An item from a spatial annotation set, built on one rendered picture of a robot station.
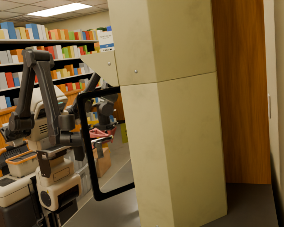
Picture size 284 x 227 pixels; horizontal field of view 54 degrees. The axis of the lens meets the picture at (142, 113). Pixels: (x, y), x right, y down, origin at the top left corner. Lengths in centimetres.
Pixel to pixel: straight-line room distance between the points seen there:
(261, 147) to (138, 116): 55
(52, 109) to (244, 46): 79
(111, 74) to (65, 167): 112
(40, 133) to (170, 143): 104
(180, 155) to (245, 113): 38
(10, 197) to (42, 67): 97
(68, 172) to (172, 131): 116
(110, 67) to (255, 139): 63
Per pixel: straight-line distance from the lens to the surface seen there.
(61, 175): 183
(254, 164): 118
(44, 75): 128
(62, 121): 114
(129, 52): 77
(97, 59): 82
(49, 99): 124
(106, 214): 109
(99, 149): 99
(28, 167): 205
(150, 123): 78
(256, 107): 111
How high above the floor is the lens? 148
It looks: 11 degrees down
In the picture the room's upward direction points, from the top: 8 degrees counter-clockwise
